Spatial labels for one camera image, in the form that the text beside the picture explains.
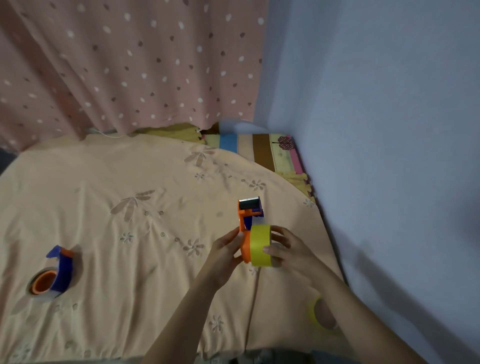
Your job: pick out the orange and blue tape dispenser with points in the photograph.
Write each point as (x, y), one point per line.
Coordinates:
(63, 273)
(245, 216)

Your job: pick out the person's left hand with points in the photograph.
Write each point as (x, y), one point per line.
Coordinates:
(219, 260)

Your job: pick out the pale blue cushion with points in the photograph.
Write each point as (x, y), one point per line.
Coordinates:
(236, 126)

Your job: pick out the colourful striped mattress cover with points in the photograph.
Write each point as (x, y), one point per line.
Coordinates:
(262, 150)

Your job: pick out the yellow tape roll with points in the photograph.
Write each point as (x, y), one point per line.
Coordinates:
(313, 315)
(259, 243)

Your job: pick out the peach floral bedsheet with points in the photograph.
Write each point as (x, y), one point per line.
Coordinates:
(112, 210)

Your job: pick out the person's right thumb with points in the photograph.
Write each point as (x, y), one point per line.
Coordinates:
(273, 250)

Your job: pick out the pink dotted curtain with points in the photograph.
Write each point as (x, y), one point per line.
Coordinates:
(131, 60)

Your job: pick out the clear tape roll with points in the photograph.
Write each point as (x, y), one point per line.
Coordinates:
(48, 297)

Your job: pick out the person's right hand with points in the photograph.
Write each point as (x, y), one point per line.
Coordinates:
(296, 258)

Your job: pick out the person's right forearm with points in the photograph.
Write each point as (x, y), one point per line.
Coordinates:
(360, 326)

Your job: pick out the yellow cloth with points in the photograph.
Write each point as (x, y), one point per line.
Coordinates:
(176, 132)

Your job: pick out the person's left thumb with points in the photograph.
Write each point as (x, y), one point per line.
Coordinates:
(239, 259)

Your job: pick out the person's left forearm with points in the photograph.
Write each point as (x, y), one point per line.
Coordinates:
(180, 322)

